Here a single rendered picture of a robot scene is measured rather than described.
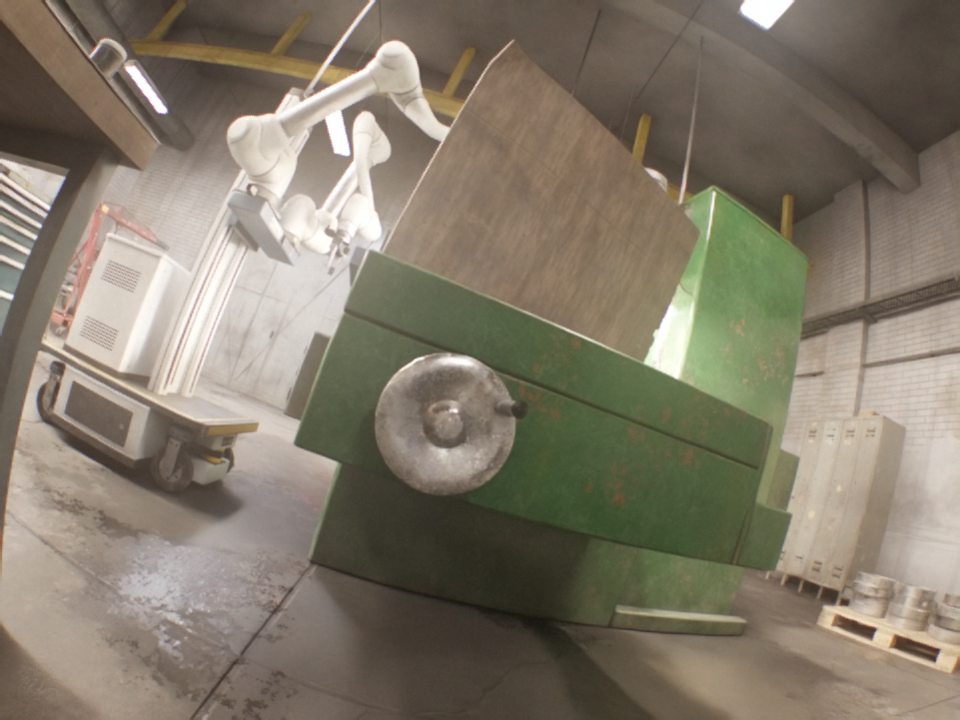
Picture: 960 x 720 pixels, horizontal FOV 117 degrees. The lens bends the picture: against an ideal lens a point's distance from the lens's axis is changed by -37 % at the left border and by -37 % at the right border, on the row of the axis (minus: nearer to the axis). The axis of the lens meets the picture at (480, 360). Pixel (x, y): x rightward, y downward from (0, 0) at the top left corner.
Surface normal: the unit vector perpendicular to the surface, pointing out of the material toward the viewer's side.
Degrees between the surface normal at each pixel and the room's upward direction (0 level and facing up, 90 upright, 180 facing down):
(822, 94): 94
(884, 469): 90
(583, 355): 90
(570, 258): 104
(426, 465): 74
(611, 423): 90
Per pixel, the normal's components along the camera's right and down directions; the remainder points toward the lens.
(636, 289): 0.48, 0.27
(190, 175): 0.12, -0.13
